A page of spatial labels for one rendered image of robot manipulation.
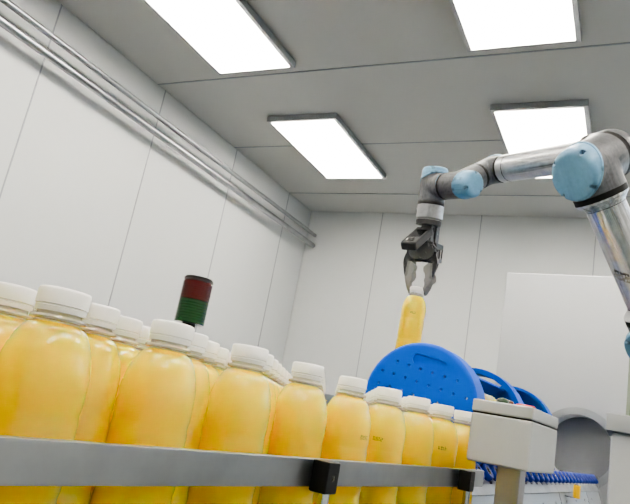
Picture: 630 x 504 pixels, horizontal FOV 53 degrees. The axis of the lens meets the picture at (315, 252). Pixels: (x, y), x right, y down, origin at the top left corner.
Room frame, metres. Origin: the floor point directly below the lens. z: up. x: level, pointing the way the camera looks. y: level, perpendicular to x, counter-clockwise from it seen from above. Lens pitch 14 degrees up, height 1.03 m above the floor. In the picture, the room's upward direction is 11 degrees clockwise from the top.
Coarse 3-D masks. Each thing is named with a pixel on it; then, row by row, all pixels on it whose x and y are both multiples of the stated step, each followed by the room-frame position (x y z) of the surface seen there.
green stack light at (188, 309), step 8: (184, 304) 1.32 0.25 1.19; (192, 304) 1.31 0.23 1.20; (200, 304) 1.32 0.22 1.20; (208, 304) 1.34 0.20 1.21; (176, 312) 1.33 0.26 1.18; (184, 312) 1.31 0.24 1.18; (192, 312) 1.31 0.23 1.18; (200, 312) 1.32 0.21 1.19; (176, 320) 1.33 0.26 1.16; (184, 320) 1.31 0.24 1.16; (192, 320) 1.32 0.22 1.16; (200, 320) 1.33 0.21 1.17
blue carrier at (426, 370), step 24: (384, 360) 1.55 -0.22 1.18; (408, 360) 1.51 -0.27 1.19; (432, 360) 1.48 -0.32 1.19; (456, 360) 1.45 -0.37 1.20; (384, 384) 1.54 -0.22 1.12; (408, 384) 1.51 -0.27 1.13; (432, 384) 1.47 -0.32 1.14; (456, 384) 1.44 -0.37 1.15; (480, 384) 1.47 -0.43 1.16; (504, 384) 1.78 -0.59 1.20; (456, 408) 1.44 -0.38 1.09
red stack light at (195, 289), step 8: (184, 280) 1.33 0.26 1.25; (192, 280) 1.31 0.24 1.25; (184, 288) 1.32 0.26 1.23; (192, 288) 1.31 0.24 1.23; (200, 288) 1.32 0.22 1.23; (208, 288) 1.33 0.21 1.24; (184, 296) 1.32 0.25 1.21; (192, 296) 1.31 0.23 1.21; (200, 296) 1.32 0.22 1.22; (208, 296) 1.33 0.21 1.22
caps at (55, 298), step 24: (0, 288) 0.50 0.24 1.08; (24, 288) 0.51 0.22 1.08; (48, 288) 0.46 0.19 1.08; (72, 312) 0.47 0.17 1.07; (96, 312) 0.53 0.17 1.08; (144, 336) 0.67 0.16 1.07; (168, 336) 0.56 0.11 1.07; (192, 336) 0.58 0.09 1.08; (216, 360) 0.77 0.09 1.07; (240, 360) 0.66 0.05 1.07; (264, 360) 0.67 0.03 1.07; (360, 384) 0.86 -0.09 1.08
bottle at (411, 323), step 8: (408, 296) 1.72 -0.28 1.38; (416, 296) 1.71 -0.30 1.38; (408, 304) 1.71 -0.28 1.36; (416, 304) 1.70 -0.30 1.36; (424, 304) 1.71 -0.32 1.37; (408, 312) 1.70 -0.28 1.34; (416, 312) 1.70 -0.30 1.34; (424, 312) 1.71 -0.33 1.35; (400, 320) 1.73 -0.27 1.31; (408, 320) 1.70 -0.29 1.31; (416, 320) 1.70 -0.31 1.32; (400, 328) 1.72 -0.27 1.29; (408, 328) 1.71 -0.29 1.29; (416, 328) 1.70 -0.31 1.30; (400, 336) 1.72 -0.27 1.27; (408, 336) 1.71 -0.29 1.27; (416, 336) 1.71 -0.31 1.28; (400, 344) 1.72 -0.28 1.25
